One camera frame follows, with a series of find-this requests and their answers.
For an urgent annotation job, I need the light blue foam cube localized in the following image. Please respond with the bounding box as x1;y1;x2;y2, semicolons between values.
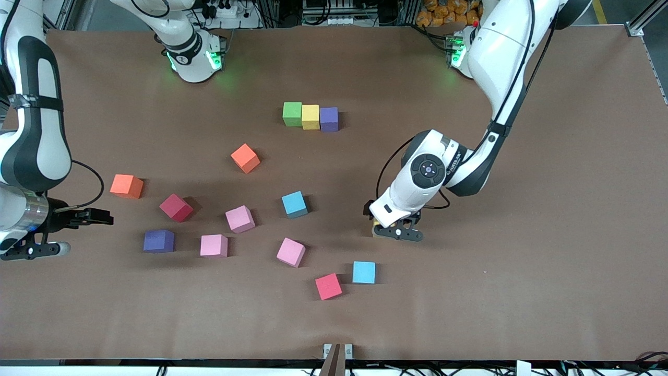
352;261;376;285

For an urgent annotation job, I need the orange foam cube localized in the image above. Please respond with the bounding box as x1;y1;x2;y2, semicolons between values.
110;174;144;199
231;143;261;174

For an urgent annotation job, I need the red foam cube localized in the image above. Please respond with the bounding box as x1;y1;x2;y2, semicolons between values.
315;273;343;301

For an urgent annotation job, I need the aluminium frame post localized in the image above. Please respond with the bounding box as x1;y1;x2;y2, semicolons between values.
318;343;342;376

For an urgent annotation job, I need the small metal bracket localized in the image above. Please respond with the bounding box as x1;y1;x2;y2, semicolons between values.
323;343;353;360

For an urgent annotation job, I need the green foam cube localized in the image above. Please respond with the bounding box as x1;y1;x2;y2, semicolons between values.
282;102;304;127

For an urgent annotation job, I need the metal equipment rack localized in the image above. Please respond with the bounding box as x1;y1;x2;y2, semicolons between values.
302;0;366;28

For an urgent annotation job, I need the crimson foam cube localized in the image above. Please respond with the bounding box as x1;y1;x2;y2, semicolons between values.
159;193;194;223

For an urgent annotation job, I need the pink foam cube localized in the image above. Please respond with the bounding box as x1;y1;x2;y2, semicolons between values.
200;234;229;258
225;205;256;233
276;237;306;268

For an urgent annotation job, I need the white power strip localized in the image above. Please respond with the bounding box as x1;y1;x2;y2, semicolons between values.
201;0;261;29

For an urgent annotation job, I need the teal blue foam cube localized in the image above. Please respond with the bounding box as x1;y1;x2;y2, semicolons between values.
281;191;308;219

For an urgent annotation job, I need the brown table cover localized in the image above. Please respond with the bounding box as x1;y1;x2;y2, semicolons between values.
0;23;668;362

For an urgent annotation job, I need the aluminium frame profile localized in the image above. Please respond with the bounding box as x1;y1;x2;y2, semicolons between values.
625;0;668;105
50;8;87;32

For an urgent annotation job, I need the orange fruit net bag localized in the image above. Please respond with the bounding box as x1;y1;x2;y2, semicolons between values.
417;0;483;27

